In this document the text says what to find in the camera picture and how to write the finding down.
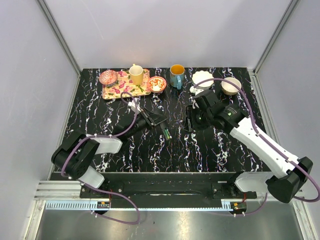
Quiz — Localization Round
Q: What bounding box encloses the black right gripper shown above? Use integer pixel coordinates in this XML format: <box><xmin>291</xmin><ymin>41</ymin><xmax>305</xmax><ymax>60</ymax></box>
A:
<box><xmin>183</xmin><ymin>104</ymin><xmax>212</xmax><ymax>132</ymax></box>

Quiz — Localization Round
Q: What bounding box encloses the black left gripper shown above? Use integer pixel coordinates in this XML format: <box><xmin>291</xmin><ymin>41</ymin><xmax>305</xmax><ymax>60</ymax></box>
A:
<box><xmin>126</xmin><ymin>107</ymin><xmax>169</xmax><ymax>139</ymax></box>

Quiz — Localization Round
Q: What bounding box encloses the black remote control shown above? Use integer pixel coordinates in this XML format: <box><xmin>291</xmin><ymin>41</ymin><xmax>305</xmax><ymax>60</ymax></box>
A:
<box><xmin>160</xmin><ymin>121</ymin><xmax>172</xmax><ymax>141</ymax></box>

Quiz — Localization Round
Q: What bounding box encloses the black remote battery cover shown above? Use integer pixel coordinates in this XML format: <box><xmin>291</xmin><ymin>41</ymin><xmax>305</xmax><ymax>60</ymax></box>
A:
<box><xmin>183</xmin><ymin>105</ymin><xmax>193</xmax><ymax>133</ymax></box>

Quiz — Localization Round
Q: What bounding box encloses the green AAA battery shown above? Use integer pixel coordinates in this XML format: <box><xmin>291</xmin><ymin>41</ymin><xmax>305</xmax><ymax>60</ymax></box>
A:
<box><xmin>163</xmin><ymin>128</ymin><xmax>172</xmax><ymax>141</ymax></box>

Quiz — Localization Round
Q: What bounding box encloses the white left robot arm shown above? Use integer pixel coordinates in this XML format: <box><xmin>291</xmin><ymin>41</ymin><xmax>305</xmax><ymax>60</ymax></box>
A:
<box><xmin>51</xmin><ymin>107</ymin><xmax>171</xmax><ymax>198</ymax></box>

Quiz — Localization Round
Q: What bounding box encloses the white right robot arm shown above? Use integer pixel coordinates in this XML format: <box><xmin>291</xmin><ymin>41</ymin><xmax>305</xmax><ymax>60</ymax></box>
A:
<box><xmin>184</xmin><ymin>89</ymin><xmax>313</xmax><ymax>203</ymax></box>

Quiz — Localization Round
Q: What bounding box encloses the cream floral bowl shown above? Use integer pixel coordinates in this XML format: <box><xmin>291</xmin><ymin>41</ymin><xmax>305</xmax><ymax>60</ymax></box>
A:
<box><xmin>221</xmin><ymin>77</ymin><xmax>242</xmax><ymax>96</ymax></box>

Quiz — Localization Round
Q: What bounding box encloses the orange patterned bowl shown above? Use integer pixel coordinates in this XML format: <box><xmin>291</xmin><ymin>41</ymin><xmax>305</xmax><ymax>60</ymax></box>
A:
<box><xmin>147</xmin><ymin>76</ymin><xmax>167</xmax><ymax>94</ymax></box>

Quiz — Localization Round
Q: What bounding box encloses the white scalloped bowl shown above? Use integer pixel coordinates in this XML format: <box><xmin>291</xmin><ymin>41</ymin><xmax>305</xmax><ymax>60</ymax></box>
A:
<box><xmin>191</xmin><ymin>70</ymin><xmax>214</xmax><ymax>90</ymax></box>

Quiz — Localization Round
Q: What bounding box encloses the floral rectangular tray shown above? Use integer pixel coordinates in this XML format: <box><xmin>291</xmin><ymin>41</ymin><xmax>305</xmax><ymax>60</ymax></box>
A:
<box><xmin>102</xmin><ymin>68</ymin><xmax>151</xmax><ymax>100</ymax></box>

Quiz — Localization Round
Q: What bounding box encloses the yellow mug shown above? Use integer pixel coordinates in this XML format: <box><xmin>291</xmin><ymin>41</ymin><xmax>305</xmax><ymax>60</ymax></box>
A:
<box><xmin>129</xmin><ymin>64</ymin><xmax>144</xmax><ymax>86</ymax></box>

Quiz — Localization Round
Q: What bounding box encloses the blue mug orange inside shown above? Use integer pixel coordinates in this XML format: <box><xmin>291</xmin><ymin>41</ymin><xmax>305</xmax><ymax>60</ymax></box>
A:
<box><xmin>170</xmin><ymin>64</ymin><xmax>185</xmax><ymax>90</ymax></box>

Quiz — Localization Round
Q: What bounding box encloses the pink patterned bowl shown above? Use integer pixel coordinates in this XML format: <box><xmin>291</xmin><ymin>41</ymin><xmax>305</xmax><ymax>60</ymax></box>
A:
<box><xmin>99</xmin><ymin>70</ymin><xmax>118</xmax><ymax>87</ymax></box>

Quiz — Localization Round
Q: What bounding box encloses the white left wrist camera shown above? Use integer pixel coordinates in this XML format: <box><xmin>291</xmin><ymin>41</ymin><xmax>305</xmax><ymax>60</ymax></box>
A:
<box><xmin>127</xmin><ymin>100</ymin><xmax>141</xmax><ymax>114</ymax></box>

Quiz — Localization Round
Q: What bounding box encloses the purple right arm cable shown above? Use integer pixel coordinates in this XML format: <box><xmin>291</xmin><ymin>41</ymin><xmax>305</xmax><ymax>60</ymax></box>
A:
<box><xmin>192</xmin><ymin>78</ymin><xmax>320</xmax><ymax>217</ymax></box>

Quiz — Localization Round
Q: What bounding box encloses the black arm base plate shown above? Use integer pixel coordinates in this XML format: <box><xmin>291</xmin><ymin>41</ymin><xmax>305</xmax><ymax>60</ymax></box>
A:
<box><xmin>81</xmin><ymin>180</ymin><xmax>257</xmax><ymax>200</ymax></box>

